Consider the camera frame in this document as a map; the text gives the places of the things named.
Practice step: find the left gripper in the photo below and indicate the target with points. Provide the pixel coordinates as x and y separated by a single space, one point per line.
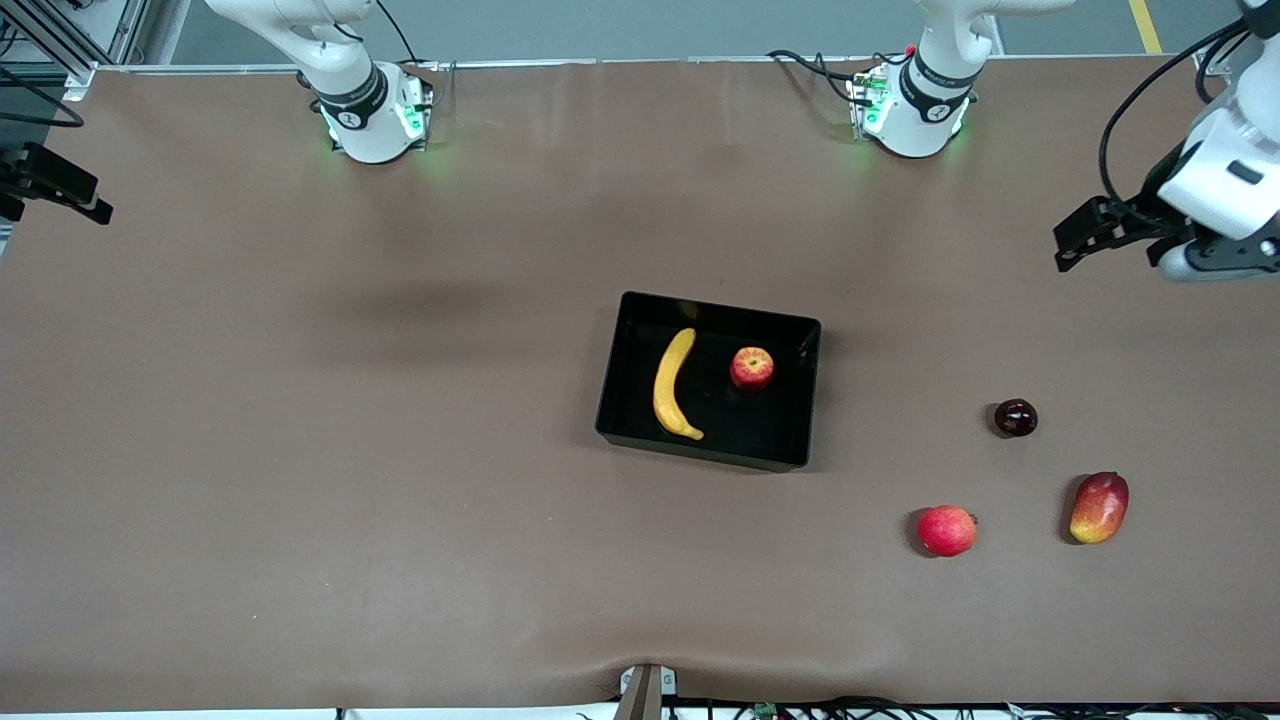
1152 203

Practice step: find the red yellow apple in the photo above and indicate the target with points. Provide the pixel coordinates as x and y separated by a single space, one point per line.
752 368

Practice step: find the black plastic box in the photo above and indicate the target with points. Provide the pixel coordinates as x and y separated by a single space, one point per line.
770 420

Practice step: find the yellow banana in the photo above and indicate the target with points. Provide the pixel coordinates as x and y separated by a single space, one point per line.
667 390

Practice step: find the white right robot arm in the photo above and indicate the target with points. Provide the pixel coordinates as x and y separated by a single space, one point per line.
350 110

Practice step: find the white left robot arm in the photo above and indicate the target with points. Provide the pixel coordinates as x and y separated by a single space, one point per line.
915 120

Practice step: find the dark purple plum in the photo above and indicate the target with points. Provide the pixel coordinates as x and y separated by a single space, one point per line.
1016 418

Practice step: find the red yellow mango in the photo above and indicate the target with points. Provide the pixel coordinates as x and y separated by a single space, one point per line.
1098 508

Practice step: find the red round apple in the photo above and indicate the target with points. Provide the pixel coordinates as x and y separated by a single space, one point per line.
946 531

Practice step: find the brown table mat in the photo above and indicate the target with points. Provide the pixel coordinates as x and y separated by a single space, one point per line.
400 450

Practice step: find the silver table edge rail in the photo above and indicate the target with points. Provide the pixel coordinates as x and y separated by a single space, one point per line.
650 61

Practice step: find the metal camera bracket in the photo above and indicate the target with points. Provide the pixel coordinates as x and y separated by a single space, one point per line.
647 692

